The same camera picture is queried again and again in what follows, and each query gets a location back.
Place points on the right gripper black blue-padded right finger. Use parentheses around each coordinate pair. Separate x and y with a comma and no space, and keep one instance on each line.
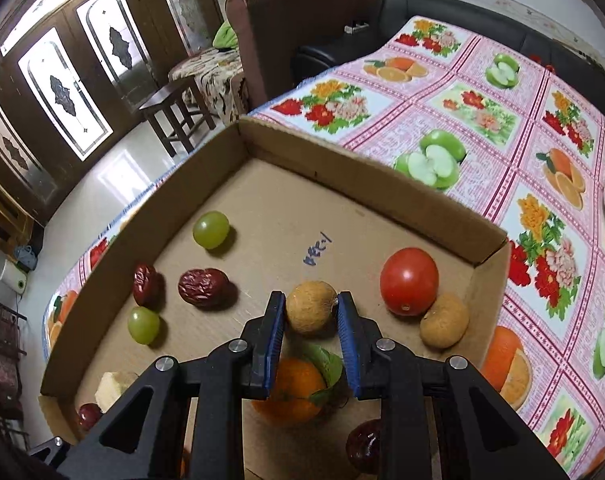
(479,435)

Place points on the green cushion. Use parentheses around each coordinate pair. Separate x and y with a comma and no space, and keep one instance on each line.
(225,38)

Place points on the wooden glass panel door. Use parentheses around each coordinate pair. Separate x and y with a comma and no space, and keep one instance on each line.
(73,77)

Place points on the dark red grape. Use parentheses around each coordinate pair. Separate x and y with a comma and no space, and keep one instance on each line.
(88,415)

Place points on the red tomato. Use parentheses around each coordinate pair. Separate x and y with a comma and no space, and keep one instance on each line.
(409,282)

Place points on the small dark wooden stool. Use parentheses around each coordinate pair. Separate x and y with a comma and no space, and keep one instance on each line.
(176,114)

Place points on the brown kiwi fruit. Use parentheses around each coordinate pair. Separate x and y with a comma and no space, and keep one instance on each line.
(309,307)
(445,323)

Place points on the maroon armchair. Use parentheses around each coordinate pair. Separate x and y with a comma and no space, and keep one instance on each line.
(269,31)

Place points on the black leather sofa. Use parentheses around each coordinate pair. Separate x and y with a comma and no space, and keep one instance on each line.
(388,16)

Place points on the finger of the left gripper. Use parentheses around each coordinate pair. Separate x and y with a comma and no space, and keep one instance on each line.
(52,452)

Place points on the floral fruit print tablecloth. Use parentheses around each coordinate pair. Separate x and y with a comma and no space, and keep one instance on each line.
(501,136)

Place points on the green grape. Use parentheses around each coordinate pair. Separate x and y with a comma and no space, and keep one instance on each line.
(143,325)
(211,230)

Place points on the mandarin with green leaf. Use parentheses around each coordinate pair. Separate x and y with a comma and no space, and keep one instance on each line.
(303,384)

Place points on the shallow cardboard tray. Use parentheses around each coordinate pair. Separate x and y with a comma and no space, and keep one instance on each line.
(300,209)

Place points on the dried red jujube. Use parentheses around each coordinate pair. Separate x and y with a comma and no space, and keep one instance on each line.
(145,285)
(204,288)
(363,447)

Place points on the floral patterned seat cover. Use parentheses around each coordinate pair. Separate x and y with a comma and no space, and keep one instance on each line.
(220,79)

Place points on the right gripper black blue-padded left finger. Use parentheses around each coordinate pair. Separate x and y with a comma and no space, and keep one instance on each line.
(142,435)

